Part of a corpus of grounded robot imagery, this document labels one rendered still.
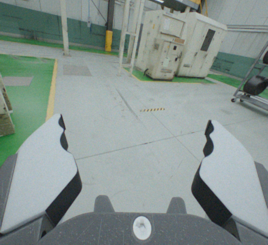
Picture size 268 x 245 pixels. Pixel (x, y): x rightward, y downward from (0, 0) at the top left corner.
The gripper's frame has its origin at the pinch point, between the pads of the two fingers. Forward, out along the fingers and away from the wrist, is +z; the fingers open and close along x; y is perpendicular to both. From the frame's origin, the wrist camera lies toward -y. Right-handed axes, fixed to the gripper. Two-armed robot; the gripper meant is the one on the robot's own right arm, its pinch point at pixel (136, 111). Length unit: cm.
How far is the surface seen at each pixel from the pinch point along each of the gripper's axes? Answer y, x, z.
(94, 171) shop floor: 103, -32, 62
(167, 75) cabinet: 101, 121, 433
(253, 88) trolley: 95, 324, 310
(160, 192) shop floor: 111, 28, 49
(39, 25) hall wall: -41, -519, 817
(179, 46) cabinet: 11, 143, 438
